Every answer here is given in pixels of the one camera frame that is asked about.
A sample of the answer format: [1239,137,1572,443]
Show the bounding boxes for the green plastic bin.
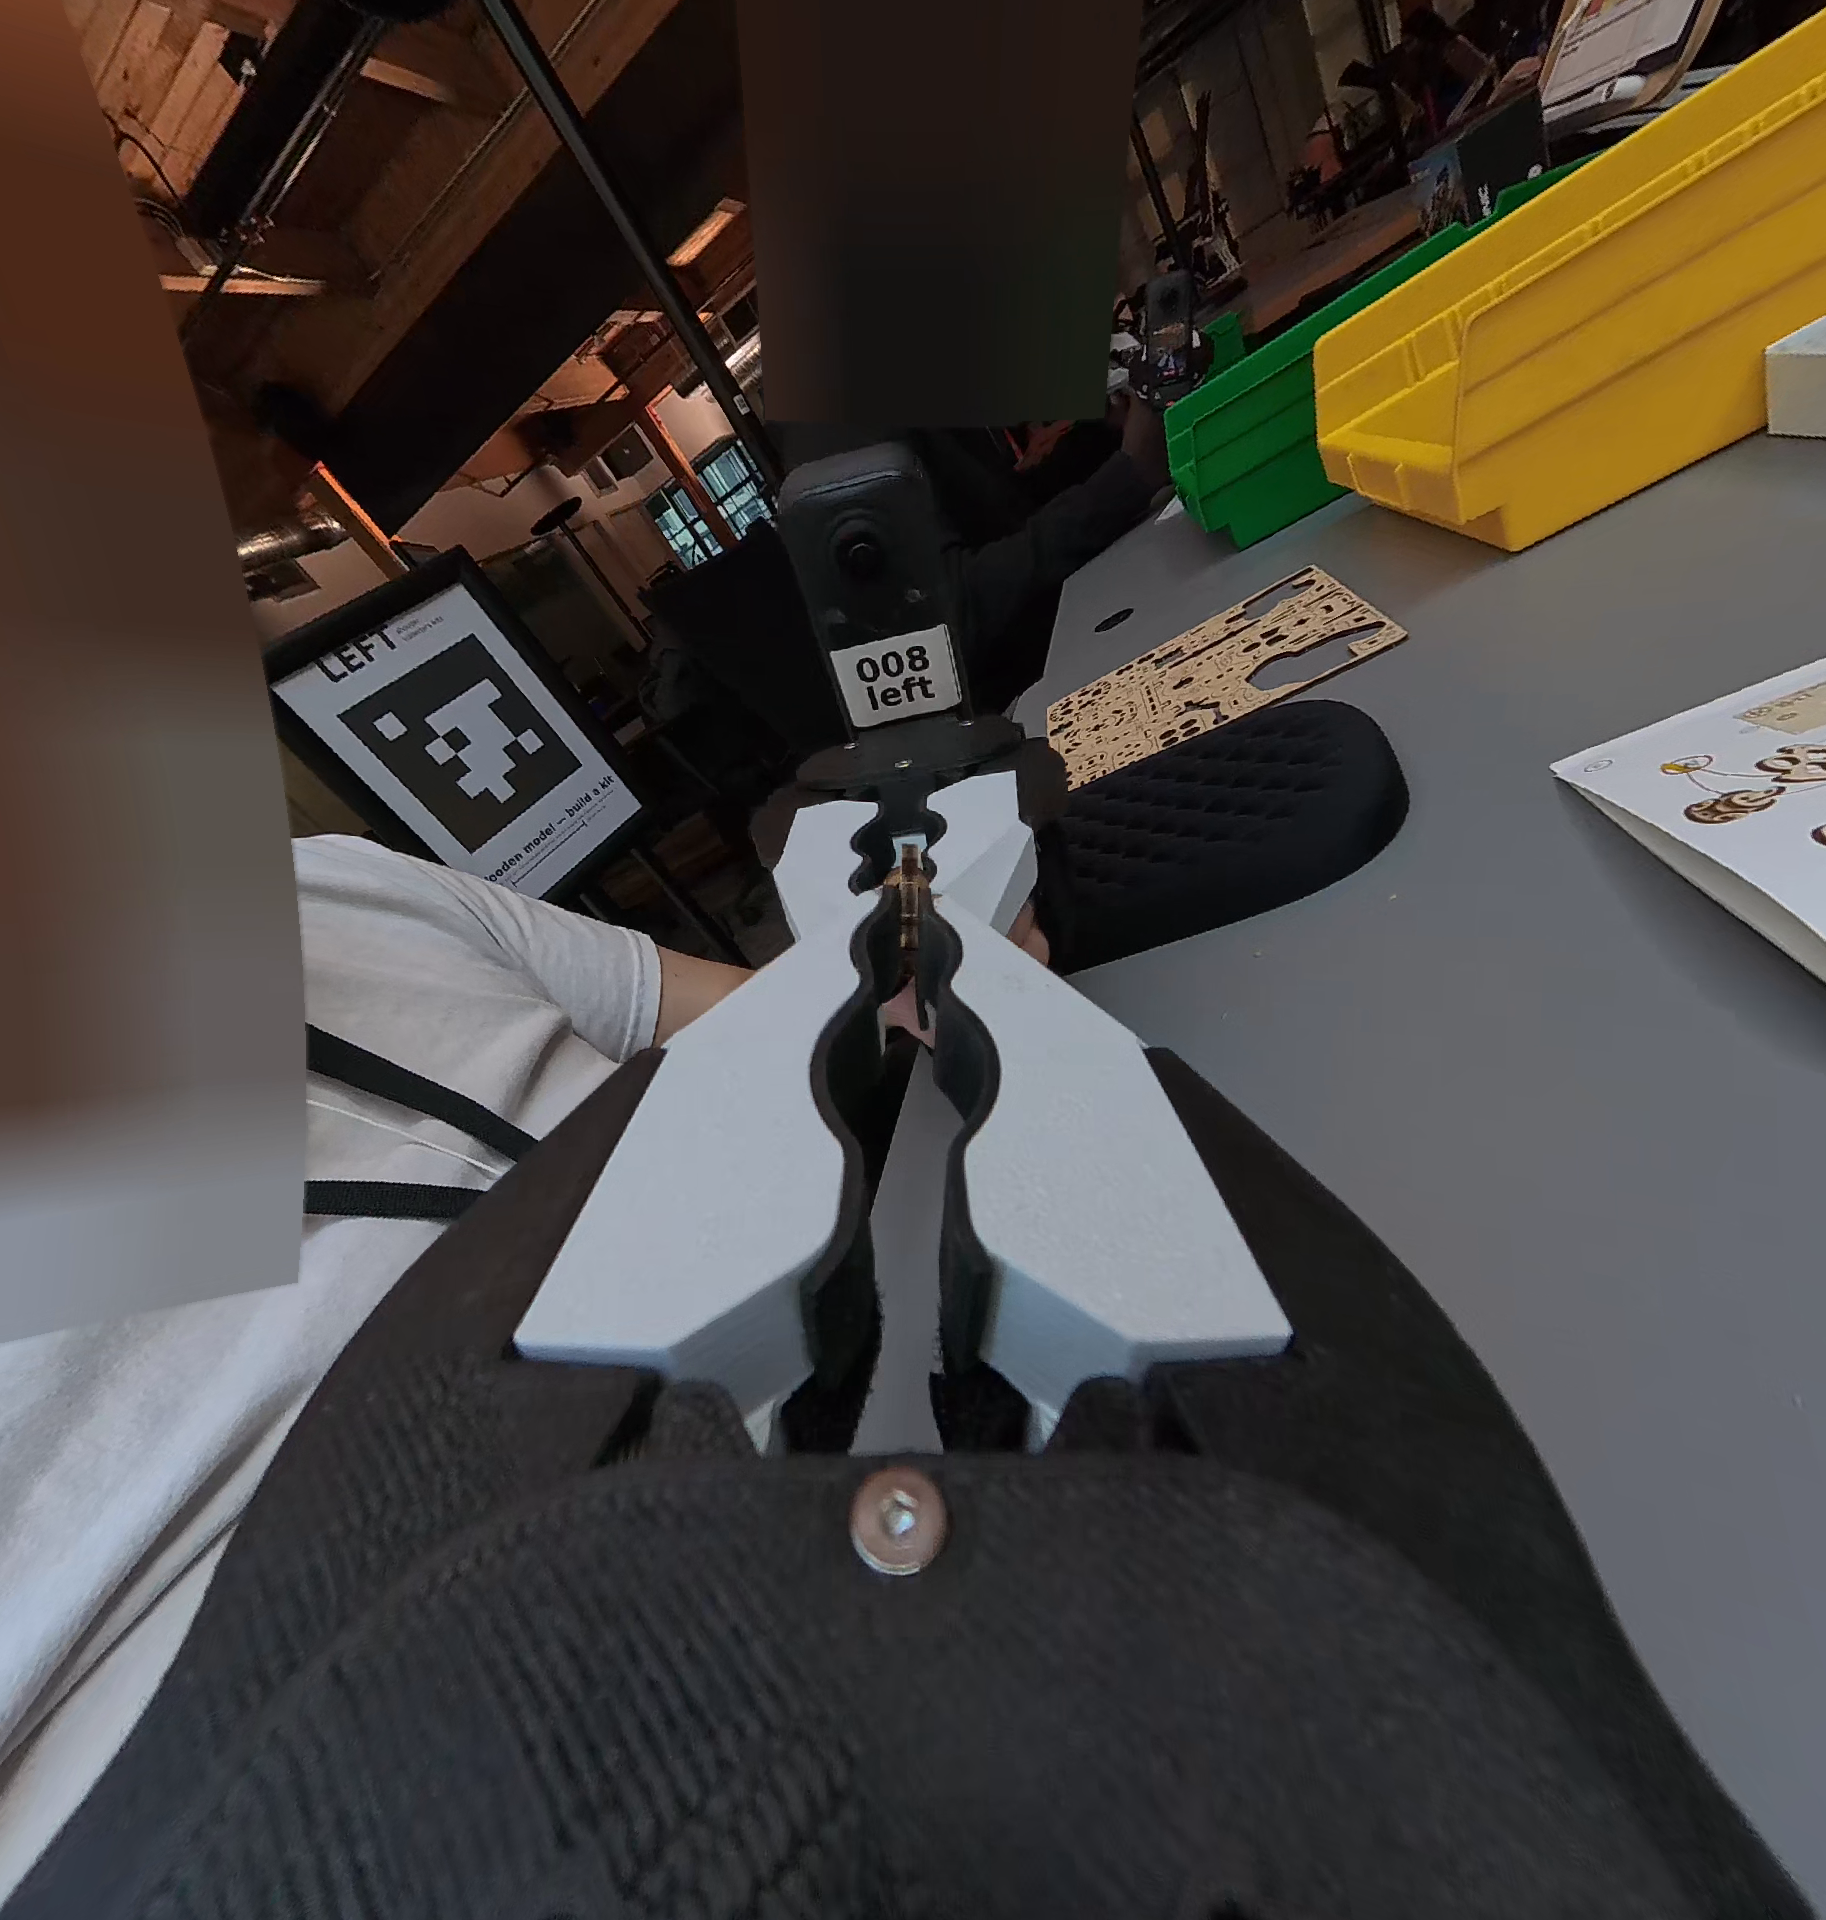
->
[1162,150,1605,545]

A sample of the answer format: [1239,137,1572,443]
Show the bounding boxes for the instruction booklet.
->
[1550,640,1826,1025]

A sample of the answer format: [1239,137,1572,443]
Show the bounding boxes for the person in white shirt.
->
[0,830,666,1914]

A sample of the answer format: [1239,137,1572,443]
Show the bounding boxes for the small wooden axle part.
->
[884,840,936,977]

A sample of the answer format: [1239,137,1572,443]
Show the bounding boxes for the laser-cut wooden sheet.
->
[1046,566,1410,792]

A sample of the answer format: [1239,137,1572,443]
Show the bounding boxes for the black lanyard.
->
[302,1021,542,1219]

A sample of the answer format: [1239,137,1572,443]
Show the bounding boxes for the black mesh wrist rest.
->
[1031,695,1413,975]

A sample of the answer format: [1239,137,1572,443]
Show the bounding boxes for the framed marker sign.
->
[264,549,654,904]

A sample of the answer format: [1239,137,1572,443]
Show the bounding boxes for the person's left forearm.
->
[652,939,758,1047]

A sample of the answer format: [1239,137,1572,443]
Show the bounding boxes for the grey desk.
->
[1003,427,1826,1920]

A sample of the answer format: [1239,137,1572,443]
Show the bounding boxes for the yellow plastic bin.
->
[1312,0,1826,554]

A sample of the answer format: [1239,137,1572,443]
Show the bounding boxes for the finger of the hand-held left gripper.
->
[922,767,1042,939]
[770,792,892,969]

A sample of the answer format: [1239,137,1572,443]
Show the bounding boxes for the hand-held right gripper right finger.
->
[920,884,1295,1449]

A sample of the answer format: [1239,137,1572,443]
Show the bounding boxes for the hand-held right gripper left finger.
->
[513,884,892,1454]

